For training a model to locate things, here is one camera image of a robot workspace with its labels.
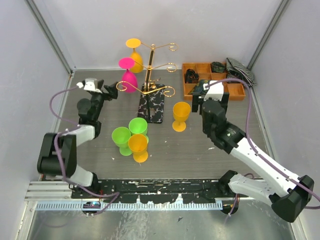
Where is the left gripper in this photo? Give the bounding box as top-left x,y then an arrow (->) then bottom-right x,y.
90,79 -> 118,121

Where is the orange goblet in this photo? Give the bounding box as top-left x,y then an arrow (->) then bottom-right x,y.
128,134 -> 149,163
125,38 -> 144,74
172,101 -> 191,132

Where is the pink plastic goblet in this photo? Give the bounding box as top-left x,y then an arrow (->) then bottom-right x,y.
118,57 -> 138,93

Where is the green goblet front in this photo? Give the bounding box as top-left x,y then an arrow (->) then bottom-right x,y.
111,126 -> 132,157

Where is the green goblet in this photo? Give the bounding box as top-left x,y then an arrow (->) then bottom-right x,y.
111,126 -> 132,157
128,117 -> 149,143

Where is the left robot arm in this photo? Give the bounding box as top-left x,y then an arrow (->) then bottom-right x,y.
36,78 -> 118,198

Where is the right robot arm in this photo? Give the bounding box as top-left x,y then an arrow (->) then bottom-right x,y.
192,93 -> 315,223

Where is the blue yellow floral tie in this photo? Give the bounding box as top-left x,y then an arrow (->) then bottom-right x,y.
188,79 -> 210,95

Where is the black orange rolled tie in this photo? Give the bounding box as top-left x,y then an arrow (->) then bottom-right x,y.
184,68 -> 200,84

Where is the dark green floral tie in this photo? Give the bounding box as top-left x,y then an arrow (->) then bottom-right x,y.
210,61 -> 226,73

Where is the wooden compartment tray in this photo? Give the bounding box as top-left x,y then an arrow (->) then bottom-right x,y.
181,62 -> 246,101

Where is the dark patterned rolled tie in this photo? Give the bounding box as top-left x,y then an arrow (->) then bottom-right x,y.
226,70 -> 242,80

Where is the green goblet back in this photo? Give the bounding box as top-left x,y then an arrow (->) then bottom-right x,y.
128,117 -> 149,143

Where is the black white striped cloth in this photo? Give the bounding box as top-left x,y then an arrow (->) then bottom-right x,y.
225,57 -> 257,87

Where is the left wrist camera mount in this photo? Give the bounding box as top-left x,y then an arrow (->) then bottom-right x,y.
76,78 -> 101,93

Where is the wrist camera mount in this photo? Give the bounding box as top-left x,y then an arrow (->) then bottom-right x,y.
76,78 -> 101,93
203,80 -> 224,100

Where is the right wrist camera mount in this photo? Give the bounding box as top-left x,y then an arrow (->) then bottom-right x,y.
203,80 -> 224,100

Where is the gold wire wine glass rack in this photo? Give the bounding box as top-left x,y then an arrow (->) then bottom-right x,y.
116,42 -> 179,124

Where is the grey slotted cable duct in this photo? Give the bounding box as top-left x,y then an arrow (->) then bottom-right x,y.
35,200 -> 223,211

